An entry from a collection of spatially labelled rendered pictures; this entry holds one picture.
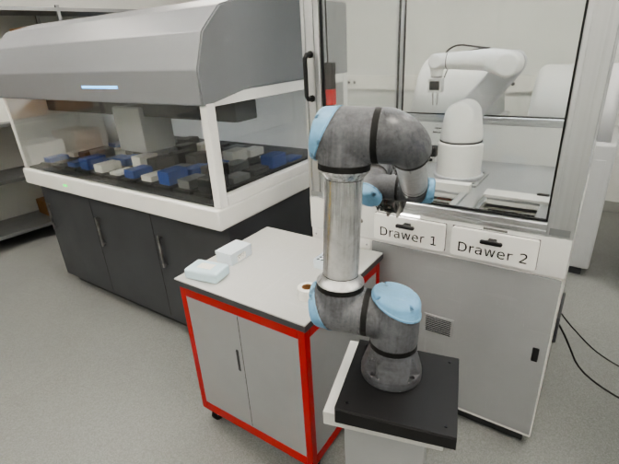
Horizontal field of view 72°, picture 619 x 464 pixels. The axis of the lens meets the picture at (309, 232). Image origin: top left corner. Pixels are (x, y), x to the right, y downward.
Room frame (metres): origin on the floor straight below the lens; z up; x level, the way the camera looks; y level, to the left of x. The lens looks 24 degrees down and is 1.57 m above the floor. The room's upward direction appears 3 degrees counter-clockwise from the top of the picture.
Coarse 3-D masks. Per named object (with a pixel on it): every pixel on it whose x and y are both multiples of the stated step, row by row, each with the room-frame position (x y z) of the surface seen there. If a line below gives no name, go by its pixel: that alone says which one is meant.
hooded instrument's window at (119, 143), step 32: (288, 96) 2.32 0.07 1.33; (32, 128) 2.70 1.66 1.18; (64, 128) 2.48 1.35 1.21; (96, 128) 2.29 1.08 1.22; (128, 128) 2.13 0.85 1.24; (160, 128) 1.99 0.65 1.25; (192, 128) 1.87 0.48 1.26; (224, 128) 1.91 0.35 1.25; (256, 128) 2.09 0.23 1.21; (288, 128) 2.30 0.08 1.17; (32, 160) 2.78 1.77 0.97; (64, 160) 2.54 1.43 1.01; (96, 160) 2.34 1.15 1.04; (128, 160) 2.16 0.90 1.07; (160, 160) 2.01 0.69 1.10; (192, 160) 1.89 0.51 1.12; (224, 160) 1.89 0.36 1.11; (256, 160) 2.07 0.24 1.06; (288, 160) 2.28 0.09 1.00; (160, 192) 2.04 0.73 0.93; (192, 192) 1.91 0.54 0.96
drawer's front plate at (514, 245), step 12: (456, 228) 1.42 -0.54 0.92; (468, 228) 1.41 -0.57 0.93; (456, 240) 1.42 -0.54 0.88; (468, 240) 1.40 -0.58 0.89; (504, 240) 1.33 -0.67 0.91; (516, 240) 1.31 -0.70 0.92; (528, 240) 1.29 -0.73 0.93; (456, 252) 1.42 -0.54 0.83; (468, 252) 1.40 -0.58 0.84; (492, 252) 1.35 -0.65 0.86; (504, 252) 1.33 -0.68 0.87; (516, 252) 1.31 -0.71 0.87; (528, 252) 1.28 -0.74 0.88; (504, 264) 1.32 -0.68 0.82; (516, 264) 1.30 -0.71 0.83; (528, 264) 1.28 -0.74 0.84
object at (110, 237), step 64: (256, 0) 2.12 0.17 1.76; (0, 64) 2.80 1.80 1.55; (64, 64) 2.37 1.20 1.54; (128, 64) 2.06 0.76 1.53; (192, 64) 1.82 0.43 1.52; (256, 64) 2.09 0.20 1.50; (64, 192) 2.72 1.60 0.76; (128, 192) 2.18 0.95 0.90; (256, 192) 2.02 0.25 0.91; (64, 256) 2.89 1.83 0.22; (128, 256) 2.40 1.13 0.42; (192, 256) 2.05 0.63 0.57
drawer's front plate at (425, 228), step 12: (384, 216) 1.59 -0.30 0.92; (384, 228) 1.59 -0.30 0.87; (396, 228) 1.56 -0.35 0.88; (420, 228) 1.50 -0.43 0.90; (432, 228) 1.48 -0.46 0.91; (444, 228) 1.45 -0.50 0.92; (396, 240) 1.56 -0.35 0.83; (408, 240) 1.53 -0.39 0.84; (432, 240) 1.47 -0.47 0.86; (444, 240) 1.45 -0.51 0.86
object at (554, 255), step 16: (320, 208) 1.79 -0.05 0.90; (368, 208) 1.65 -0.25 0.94; (320, 224) 1.79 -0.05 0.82; (368, 224) 1.65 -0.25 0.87; (448, 224) 1.46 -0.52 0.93; (464, 224) 1.43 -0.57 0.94; (384, 240) 1.61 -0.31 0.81; (448, 240) 1.46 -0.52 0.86; (544, 240) 1.28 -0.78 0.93; (560, 240) 1.25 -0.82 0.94; (544, 256) 1.27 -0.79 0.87; (560, 256) 1.24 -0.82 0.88; (528, 272) 1.29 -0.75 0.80; (544, 272) 1.27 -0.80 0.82; (560, 272) 1.24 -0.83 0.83
